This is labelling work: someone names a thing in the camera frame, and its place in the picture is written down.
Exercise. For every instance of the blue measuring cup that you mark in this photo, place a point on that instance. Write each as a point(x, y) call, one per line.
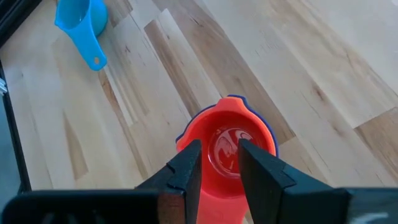
point(81, 31)

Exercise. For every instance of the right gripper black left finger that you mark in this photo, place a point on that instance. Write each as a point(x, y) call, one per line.
point(183, 180)

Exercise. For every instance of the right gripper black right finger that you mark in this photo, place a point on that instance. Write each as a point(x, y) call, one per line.
point(264, 183)

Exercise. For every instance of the black aluminium table frame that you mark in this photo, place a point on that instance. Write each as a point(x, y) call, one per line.
point(9, 18)

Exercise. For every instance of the orange measuring cup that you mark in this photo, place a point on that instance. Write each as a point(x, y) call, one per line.
point(224, 124)

